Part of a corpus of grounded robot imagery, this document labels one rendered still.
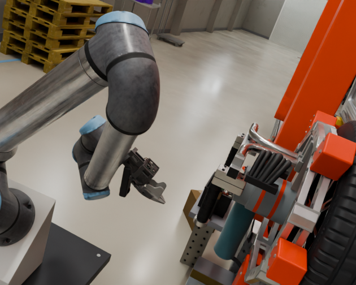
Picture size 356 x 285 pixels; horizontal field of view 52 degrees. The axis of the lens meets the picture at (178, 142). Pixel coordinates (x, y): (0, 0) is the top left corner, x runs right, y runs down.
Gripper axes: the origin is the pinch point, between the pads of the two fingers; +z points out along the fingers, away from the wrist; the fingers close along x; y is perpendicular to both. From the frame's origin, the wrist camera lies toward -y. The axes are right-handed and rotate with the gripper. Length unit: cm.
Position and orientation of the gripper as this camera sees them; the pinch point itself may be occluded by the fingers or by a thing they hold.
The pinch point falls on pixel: (160, 201)
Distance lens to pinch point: 128.0
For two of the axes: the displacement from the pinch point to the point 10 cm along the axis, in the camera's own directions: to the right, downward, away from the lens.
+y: 6.7, -6.2, -4.0
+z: 7.0, 7.1, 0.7
